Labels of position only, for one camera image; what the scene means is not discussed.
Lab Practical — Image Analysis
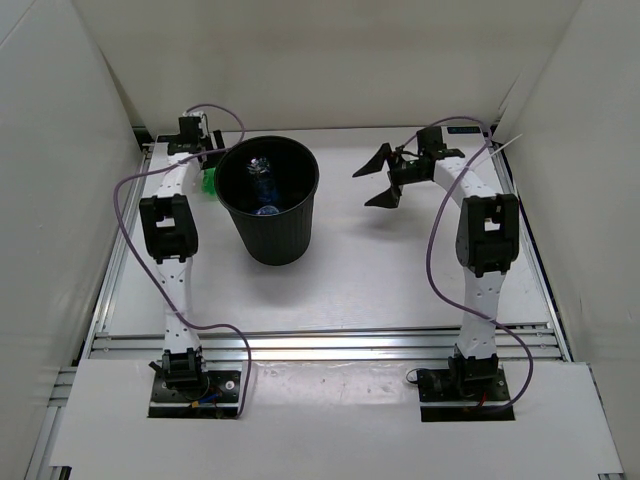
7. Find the clear unlabeled plastic bottle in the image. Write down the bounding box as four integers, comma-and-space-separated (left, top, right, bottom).
253, 205, 280, 216

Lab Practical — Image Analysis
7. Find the black plastic waste bin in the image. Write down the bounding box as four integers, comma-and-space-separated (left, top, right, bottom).
214, 136, 319, 266

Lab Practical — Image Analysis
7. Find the clear bottle blue band label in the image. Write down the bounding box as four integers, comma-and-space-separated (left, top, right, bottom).
246, 157, 272, 181

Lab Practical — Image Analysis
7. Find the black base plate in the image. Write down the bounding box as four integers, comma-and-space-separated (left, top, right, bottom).
405, 368, 515, 423
147, 370, 242, 420

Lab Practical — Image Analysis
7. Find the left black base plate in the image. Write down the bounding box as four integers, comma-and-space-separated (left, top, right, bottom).
147, 370, 242, 420

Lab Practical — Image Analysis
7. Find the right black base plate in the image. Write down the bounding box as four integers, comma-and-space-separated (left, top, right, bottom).
405, 368, 515, 423

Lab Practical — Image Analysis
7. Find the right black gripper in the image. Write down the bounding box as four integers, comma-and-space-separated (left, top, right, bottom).
353, 143, 429, 210

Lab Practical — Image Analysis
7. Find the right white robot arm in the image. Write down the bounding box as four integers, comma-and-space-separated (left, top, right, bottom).
354, 127, 520, 400

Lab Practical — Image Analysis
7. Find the green plastic bottle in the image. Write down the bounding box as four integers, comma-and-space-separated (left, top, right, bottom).
201, 168, 217, 198

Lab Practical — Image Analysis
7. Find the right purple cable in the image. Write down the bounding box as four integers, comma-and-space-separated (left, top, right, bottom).
399, 116, 534, 412

